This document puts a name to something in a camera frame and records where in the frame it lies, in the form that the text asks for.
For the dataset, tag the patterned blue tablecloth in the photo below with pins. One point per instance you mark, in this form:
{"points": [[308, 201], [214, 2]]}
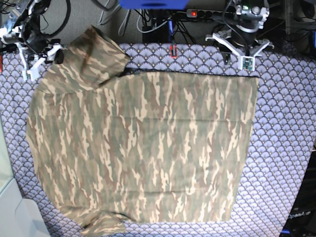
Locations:
{"points": [[280, 148]]}

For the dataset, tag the black power strip red switch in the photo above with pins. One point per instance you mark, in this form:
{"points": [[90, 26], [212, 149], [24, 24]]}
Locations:
{"points": [[204, 14]]}

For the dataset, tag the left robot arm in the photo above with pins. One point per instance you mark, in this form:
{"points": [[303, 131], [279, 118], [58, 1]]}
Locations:
{"points": [[244, 18]]}

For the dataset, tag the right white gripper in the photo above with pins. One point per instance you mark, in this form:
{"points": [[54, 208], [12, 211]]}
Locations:
{"points": [[33, 56]]}

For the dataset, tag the black OpenArm case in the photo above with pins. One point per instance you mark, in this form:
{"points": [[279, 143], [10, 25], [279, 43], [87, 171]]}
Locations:
{"points": [[301, 221]]}

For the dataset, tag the red black table clamp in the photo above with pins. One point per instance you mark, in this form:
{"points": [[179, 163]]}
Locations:
{"points": [[173, 51]]}

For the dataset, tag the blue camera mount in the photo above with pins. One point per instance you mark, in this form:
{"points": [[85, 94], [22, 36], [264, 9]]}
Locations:
{"points": [[153, 4]]}

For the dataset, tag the camouflage T-shirt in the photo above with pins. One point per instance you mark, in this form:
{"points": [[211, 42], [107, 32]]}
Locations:
{"points": [[148, 147]]}

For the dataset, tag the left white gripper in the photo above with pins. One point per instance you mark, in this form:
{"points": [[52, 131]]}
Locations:
{"points": [[246, 58]]}

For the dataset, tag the white plastic bin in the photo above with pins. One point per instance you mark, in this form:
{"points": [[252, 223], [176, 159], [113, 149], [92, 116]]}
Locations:
{"points": [[19, 217]]}

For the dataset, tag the black box under table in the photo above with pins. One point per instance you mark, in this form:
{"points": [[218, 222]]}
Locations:
{"points": [[160, 35]]}

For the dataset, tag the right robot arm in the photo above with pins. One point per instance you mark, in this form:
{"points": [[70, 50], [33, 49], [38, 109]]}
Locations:
{"points": [[21, 31]]}

